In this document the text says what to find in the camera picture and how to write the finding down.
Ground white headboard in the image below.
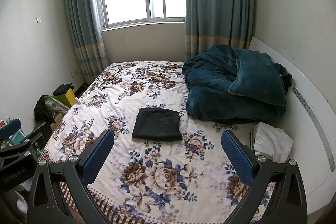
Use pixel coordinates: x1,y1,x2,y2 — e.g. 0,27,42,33
248,36,336,198

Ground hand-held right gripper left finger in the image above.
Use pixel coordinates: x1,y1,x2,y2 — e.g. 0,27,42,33
28,130,114,224

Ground black pants with grey stripes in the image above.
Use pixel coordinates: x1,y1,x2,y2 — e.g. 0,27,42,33
132,108,183,141

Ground white cloth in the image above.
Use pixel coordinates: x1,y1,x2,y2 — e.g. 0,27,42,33
253,122,294,164

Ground dark teal pillow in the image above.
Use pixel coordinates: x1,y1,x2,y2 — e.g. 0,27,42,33
228,49,288,106

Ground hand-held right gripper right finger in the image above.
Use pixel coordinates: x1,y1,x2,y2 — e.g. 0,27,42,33
221,130,307,224

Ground pile of black clothes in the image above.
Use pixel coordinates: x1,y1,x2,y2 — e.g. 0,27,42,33
34,95,57,125

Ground grey-green striped curtain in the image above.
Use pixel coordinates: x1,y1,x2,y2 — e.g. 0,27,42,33
184,0,255,60
64,0,109,83

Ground white plastic object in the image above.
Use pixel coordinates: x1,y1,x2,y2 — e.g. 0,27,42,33
50,98,70,114

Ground yellow box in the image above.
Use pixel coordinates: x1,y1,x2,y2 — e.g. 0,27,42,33
58,88,76,107

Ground black hat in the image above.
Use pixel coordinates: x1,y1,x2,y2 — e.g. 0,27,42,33
53,84,73,96

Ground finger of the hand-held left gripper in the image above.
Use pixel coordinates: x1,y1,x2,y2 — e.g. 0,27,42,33
0,118,22,141
0,122,52,161

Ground green and white rack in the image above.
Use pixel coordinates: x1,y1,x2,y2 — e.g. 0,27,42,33
0,130,27,149

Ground dark teal blanket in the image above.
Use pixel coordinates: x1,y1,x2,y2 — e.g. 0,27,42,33
182,44,293,125

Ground floral fleece blanket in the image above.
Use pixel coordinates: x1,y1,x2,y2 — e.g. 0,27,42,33
39,61,279,224

